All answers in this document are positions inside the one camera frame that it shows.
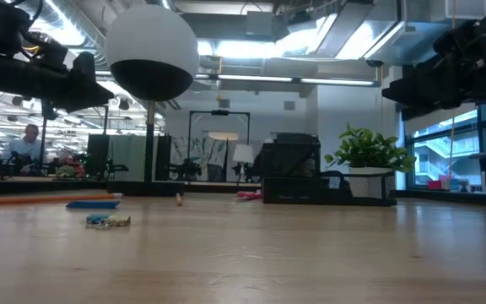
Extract white globe table lamp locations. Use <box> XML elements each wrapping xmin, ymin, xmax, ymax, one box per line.
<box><xmin>104</xmin><ymin>3</ymin><xmax>201</xmax><ymax>198</ymax></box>

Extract black background robot frame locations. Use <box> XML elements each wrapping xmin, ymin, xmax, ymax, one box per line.
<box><xmin>186</xmin><ymin>109</ymin><xmax>251</xmax><ymax>183</ymax></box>
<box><xmin>39</xmin><ymin>105</ymin><xmax>110</xmax><ymax>176</ymax></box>

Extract ceiling light tube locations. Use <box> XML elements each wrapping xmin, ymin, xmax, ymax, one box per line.
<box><xmin>194</xmin><ymin>73</ymin><xmax>381</xmax><ymax>88</ymax></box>

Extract gold binder clip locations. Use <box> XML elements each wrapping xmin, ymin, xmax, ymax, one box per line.
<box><xmin>106</xmin><ymin>214</ymin><xmax>132</xmax><ymax>228</ymax></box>

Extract blue eraser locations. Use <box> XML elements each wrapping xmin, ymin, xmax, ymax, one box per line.
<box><xmin>65</xmin><ymin>199</ymin><xmax>122</xmax><ymax>210</ymax></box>

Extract potted green plant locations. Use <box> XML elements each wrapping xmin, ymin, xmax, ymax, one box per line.
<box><xmin>324</xmin><ymin>122</ymin><xmax>418</xmax><ymax>199</ymax></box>

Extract black mesh desk organizer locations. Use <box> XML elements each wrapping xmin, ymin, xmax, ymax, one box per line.
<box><xmin>253</xmin><ymin>132</ymin><xmax>398</xmax><ymax>207</ymax></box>

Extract orange pencil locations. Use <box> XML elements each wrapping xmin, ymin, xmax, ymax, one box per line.
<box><xmin>0</xmin><ymin>193</ymin><xmax>124</xmax><ymax>207</ymax></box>

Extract red handled scissors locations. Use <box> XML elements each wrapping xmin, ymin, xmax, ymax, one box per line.
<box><xmin>236</xmin><ymin>190</ymin><xmax>264</xmax><ymax>202</ymax></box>

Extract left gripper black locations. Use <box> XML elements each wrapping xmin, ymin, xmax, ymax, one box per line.
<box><xmin>0</xmin><ymin>40</ymin><xmax>116</xmax><ymax>122</ymax></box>

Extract blue binder clip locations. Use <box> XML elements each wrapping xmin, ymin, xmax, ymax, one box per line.
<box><xmin>84</xmin><ymin>213</ymin><xmax>112</xmax><ymax>231</ymax></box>

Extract green office partition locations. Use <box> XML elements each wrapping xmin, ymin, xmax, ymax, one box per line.
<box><xmin>107</xmin><ymin>134</ymin><xmax>159</xmax><ymax>182</ymax></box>

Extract person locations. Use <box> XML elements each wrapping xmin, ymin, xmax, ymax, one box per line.
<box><xmin>6</xmin><ymin>123</ymin><xmax>44</xmax><ymax>164</ymax></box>

